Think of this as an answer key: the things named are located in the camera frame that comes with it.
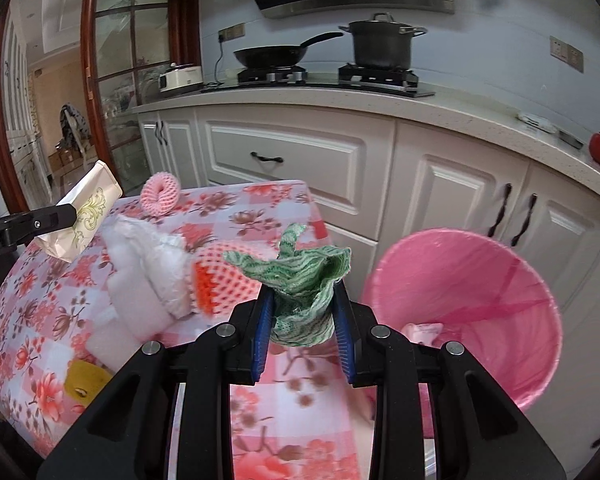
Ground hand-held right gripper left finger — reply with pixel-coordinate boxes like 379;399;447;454
37;287;274;480

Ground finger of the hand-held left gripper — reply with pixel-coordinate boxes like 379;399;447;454
2;203;77;249

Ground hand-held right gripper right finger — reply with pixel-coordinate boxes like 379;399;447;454
331;282;566;480

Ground beige floral paper packet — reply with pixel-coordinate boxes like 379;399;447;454
34;160;122;262

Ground pink foam fruit net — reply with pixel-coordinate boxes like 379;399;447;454
187;242;263;318

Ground green striped cloth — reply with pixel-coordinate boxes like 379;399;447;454
223;222;352;348

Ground pink trash bin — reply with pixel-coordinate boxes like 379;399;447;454
358;228;563;411

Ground cardboard boxes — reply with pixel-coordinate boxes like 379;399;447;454
47;146;87;172

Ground pink wrapper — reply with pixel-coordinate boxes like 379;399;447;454
400;322;444;346

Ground dark patterned garment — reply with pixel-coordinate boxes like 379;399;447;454
59;102;93;151

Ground crumpled white plastic wrap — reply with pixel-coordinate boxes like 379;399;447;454
102;215;196;318

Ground white foam block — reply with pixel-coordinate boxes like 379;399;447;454
87;310;143;368
106;265;173;336

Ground pink floral tablecloth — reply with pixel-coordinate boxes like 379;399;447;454
0;180;438;480

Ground yellow flat item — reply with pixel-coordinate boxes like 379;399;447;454
64;360;114;402

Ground white kitchen cabinet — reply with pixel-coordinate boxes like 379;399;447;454
131;85;600;461

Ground wooden glass door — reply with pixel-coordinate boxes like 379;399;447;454
0;0;201;211

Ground white rice cooker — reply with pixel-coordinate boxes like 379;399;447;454
159;62;204;97

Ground black gas stove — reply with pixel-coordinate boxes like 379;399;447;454
202;62;437;99

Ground black frying pan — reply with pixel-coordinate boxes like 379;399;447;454
232;31;345;69

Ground black cooking pot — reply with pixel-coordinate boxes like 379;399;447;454
339;12;427;71

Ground pink foam net ring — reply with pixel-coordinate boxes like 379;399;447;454
141;172;182;218

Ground black power cable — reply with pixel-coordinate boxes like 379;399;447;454
202;35;231;90

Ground beige wall outlet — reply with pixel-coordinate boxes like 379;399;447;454
550;36;585;72

